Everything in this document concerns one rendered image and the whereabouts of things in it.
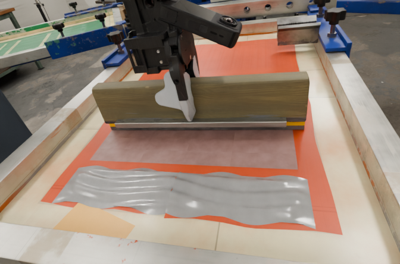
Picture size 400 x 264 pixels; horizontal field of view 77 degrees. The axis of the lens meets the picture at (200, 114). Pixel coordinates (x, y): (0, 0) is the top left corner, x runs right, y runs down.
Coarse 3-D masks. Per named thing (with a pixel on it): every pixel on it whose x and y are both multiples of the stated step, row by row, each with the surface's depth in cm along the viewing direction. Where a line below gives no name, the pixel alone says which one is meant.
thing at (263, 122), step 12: (120, 120) 46; (132, 120) 45; (144, 120) 45; (156, 120) 44; (168, 120) 43; (180, 120) 43; (192, 120) 42; (204, 120) 42; (216, 120) 41; (228, 120) 41; (240, 120) 40; (252, 120) 40; (264, 120) 39; (276, 120) 39
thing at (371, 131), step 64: (128, 64) 72; (64, 128) 49; (384, 128) 33; (0, 192) 37; (384, 192) 28; (0, 256) 27; (64, 256) 26; (128, 256) 25; (192, 256) 24; (256, 256) 23
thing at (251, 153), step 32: (224, 64) 67; (256, 64) 64; (288, 64) 61; (192, 160) 40; (224, 160) 38; (256, 160) 37; (288, 160) 36; (320, 160) 36; (320, 192) 31; (288, 224) 29; (320, 224) 28
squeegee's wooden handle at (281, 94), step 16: (144, 80) 43; (160, 80) 42; (192, 80) 40; (208, 80) 39; (224, 80) 38; (240, 80) 38; (256, 80) 37; (272, 80) 36; (288, 80) 36; (304, 80) 35; (96, 96) 44; (112, 96) 43; (128, 96) 43; (144, 96) 42; (208, 96) 40; (224, 96) 39; (240, 96) 39; (256, 96) 38; (272, 96) 38; (288, 96) 37; (304, 96) 36; (112, 112) 46; (128, 112) 45; (144, 112) 44; (160, 112) 43; (176, 112) 43; (208, 112) 41; (224, 112) 41; (240, 112) 40; (256, 112) 40; (272, 112) 39; (288, 112) 38; (304, 112) 38
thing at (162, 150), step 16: (208, 48) 78; (208, 64) 68; (96, 144) 47; (112, 144) 46; (128, 144) 45; (144, 144) 45; (160, 144) 44; (176, 144) 43; (80, 160) 44; (96, 160) 43; (112, 160) 43; (128, 160) 42; (144, 160) 41; (160, 160) 41; (176, 160) 40; (64, 176) 41; (48, 192) 39; (112, 208) 34; (128, 208) 34
